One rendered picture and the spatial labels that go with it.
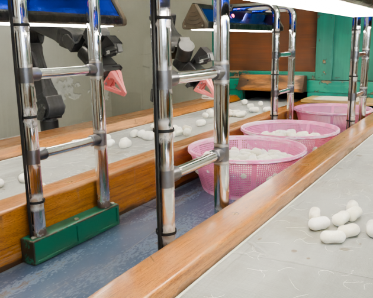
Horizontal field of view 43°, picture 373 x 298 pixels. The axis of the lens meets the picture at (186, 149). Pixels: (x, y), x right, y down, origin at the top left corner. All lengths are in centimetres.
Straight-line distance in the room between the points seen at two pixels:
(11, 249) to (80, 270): 11
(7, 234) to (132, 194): 30
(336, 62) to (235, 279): 159
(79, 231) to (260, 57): 151
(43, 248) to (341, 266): 44
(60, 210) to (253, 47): 153
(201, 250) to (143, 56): 332
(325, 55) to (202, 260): 159
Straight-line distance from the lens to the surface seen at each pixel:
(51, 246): 79
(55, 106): 169
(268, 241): 66
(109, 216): 88
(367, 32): 160
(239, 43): 221
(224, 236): 61
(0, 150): 120
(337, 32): 206
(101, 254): 78
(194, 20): 140
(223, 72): 68
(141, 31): 384
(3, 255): 77
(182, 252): 56
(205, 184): 105
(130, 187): 96
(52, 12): 94
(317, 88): 208
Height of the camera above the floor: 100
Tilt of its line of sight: 13 degrees down
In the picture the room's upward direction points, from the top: 1 degrees counter-clockwise
